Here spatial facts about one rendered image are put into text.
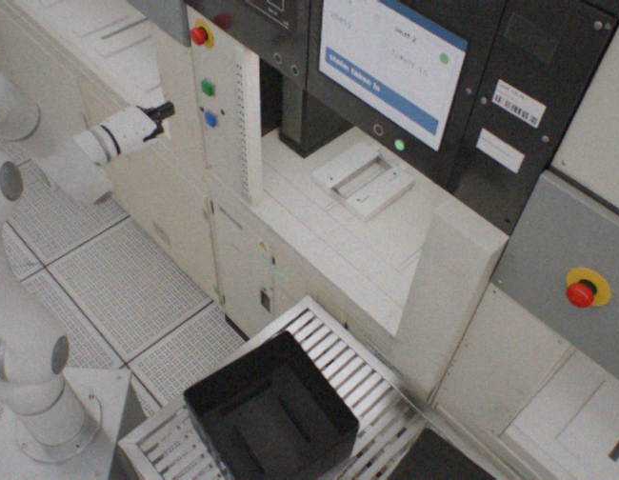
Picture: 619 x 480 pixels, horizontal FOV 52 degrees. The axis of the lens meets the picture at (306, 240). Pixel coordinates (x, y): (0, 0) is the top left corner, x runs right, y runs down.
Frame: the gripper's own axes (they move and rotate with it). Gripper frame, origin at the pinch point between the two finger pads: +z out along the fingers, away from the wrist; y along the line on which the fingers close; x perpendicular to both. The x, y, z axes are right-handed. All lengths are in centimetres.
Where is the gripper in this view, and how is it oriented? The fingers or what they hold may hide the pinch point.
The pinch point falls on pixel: (166, 110)
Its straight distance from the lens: 154.0
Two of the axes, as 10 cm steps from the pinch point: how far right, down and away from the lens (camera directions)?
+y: 6.8, 5.9, -4.2
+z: 7.3, -5.3, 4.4
